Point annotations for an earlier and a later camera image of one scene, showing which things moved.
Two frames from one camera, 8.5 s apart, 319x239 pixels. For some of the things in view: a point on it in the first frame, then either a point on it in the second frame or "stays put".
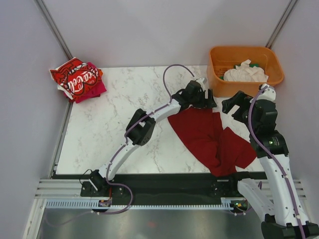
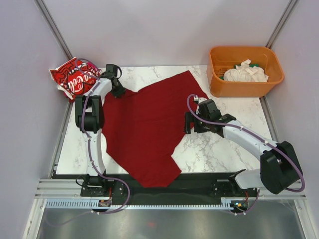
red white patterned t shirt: [60, 74] stays put
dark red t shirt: [221, 149] -> [143, 129]
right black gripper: [240, 98] -> [188, 119]
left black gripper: [205, 103] -> [121, 91]
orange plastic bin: [232, 68] stays put
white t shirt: [244, 73] stays put
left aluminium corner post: [42, 6] stays put
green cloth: [251, 65] stays put
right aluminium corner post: [283, 19] stays put
